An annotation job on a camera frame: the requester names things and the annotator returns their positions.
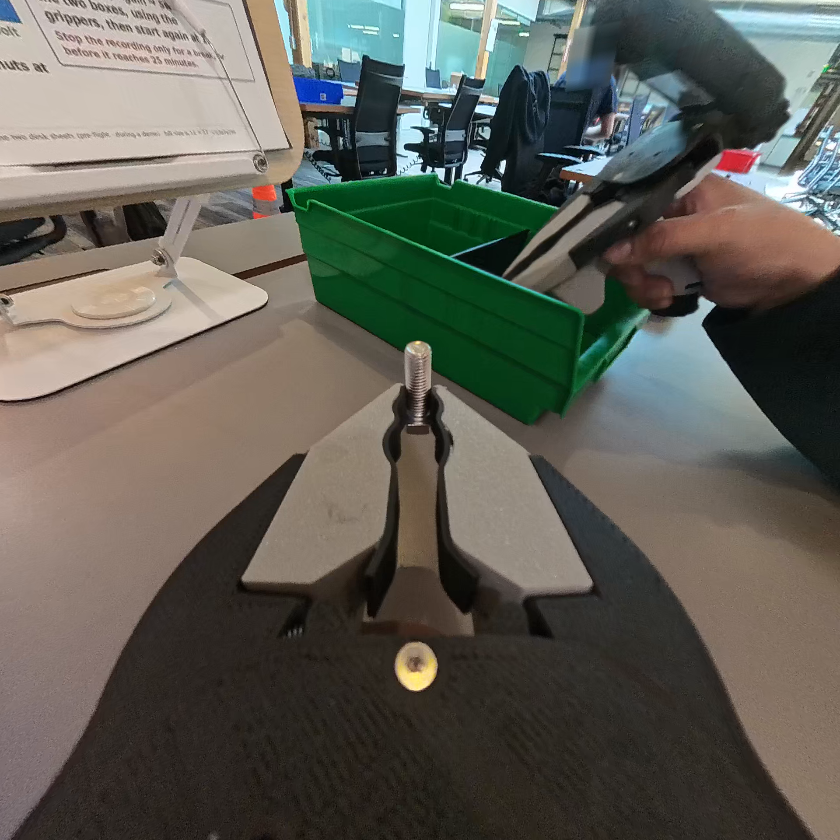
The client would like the small blue bin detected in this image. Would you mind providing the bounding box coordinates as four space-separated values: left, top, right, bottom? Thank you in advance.
293 77 344 105

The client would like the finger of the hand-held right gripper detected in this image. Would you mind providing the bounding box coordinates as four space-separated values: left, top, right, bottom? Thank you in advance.
502 190 636 284
525 251 610 316

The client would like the person's right hand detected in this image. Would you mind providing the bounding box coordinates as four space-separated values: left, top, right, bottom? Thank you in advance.
604 174 840 315

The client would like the black office chair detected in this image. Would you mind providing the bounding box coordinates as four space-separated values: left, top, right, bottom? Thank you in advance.
335 56 406 181
406 74 487 181

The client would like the steel hex bolt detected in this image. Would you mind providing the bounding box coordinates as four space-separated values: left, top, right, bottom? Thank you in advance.
402 341 434 434

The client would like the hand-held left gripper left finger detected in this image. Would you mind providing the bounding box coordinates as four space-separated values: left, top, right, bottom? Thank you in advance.
241 384 403 618

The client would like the printed instruction sheet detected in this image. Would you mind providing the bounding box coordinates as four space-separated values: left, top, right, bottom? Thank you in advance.
0 0 291 168

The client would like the green plastic bin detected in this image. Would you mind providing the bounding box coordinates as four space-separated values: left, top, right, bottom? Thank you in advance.
287 174 651 426

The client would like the black bin divider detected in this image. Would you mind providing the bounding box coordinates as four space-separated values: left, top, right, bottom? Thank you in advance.
453 230 531 277

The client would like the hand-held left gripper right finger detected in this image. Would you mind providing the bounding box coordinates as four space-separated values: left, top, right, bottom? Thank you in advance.
430 385 595 613

